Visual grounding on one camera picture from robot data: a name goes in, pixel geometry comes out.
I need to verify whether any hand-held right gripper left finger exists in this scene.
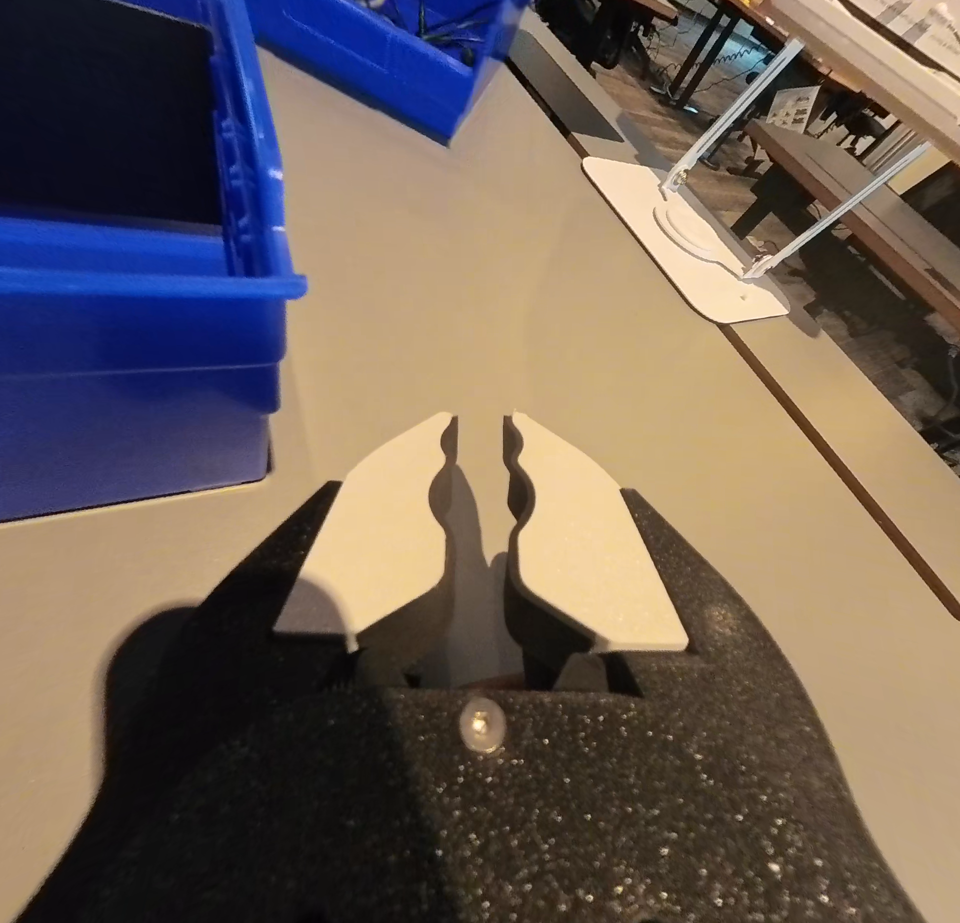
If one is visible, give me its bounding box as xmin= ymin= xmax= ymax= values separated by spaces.
xmin=272 ymin=410 xmax=460 ymax=654

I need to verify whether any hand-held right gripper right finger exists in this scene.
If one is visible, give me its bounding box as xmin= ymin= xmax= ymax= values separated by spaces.
xmin=502 ymin=410 xmax=690 ymax=692

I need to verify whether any blue plastic bin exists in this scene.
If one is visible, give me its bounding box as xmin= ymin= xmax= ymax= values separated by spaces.
xmin=0 ymin=0 xmax=309 ymax=523
xmin=240 ymin=0 xmax=552 ymax=148

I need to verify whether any tan board document stand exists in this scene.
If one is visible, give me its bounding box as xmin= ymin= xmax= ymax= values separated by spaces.
xmin=581 ymin=0 xmax=960 ymax=324

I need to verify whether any brown wooden desk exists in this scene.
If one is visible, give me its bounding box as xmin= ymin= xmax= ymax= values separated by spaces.
xmin=731 ymin=119 xmax=960 ymax=328

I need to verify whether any small printed card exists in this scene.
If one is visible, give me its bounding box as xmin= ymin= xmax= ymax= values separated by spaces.
xmin=765 ymin=86 xmax=820 ymax=134

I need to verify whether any printed instruction sheet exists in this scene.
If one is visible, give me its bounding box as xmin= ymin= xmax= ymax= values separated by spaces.
xmin=825 ymin=0 xmax=960 ymax=65

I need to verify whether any black cable slot cover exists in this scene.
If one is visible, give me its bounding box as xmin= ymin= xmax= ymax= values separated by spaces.
xmin=510 ymin=29 xmax=625 ymax=146

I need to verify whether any black cable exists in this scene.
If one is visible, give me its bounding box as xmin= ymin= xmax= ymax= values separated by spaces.
xmin=405 ymin=0 xmax=483 ymax=69

